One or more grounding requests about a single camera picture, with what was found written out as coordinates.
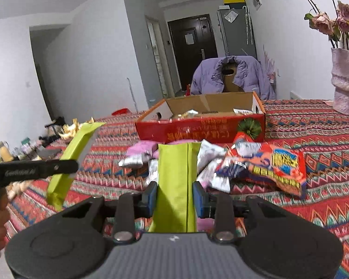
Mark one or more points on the white packet with yellow print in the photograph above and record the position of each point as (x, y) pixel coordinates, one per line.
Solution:
(242, 111)

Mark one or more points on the red plastic basin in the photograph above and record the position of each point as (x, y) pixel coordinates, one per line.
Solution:
(120, 112)

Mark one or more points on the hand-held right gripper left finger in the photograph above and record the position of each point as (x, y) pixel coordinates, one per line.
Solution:
(149, 199)

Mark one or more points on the white paper notice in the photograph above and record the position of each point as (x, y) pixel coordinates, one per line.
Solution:
(189, 38)

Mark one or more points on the patterned red tablecloth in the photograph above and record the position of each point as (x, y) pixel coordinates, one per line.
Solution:
(322, 151)

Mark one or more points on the brown chair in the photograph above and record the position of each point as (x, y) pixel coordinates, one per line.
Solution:
(231, 84)

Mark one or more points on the purple puffer jacket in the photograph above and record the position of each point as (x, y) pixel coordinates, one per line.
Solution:
(206, 78)

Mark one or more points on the bunch of dried pink roses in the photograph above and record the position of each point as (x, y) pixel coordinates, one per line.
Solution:
(322, 23)

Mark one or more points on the dark entrance door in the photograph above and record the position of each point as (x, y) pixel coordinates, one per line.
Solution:
(189, 61)

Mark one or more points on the green snack packet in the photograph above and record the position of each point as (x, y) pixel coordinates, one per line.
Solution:
(174, 180)
(78, 142)

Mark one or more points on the yellow box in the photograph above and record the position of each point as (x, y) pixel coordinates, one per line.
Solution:
(234, 0)

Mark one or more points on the large red snack bag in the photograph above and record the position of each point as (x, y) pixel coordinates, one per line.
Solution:
(279, 171)

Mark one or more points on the grey refrigerator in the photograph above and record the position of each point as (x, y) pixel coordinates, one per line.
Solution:
(235, 37)

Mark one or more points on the white paper sheet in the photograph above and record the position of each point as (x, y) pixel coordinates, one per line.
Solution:
(231, 16)

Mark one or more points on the white gold snack packet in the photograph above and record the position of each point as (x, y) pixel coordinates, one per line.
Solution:
(186, 114)

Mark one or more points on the pink textured vase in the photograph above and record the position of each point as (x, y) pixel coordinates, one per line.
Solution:
(346, 78)

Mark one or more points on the group of small bottles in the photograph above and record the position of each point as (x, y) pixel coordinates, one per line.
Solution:
(29, 149)

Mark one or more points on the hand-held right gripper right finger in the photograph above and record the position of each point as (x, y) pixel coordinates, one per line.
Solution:
(198, 200)

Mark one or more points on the silver snack packet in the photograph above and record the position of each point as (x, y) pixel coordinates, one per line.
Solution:
(133, 160)

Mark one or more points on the white folded umbrella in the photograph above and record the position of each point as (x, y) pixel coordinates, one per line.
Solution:
(247, 23)

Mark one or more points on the red cardboard box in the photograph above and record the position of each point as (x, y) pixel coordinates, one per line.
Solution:
(192, 129)

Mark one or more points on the yellow drink bottle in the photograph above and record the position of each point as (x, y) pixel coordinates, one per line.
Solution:
(5, 152)

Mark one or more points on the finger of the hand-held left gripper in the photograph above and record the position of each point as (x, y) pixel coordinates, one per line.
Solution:
(40, 169)

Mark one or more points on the white wall socket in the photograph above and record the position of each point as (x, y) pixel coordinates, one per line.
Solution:
(295, 94)

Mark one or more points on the white interior door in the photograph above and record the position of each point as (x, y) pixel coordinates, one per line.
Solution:
(157, 58)

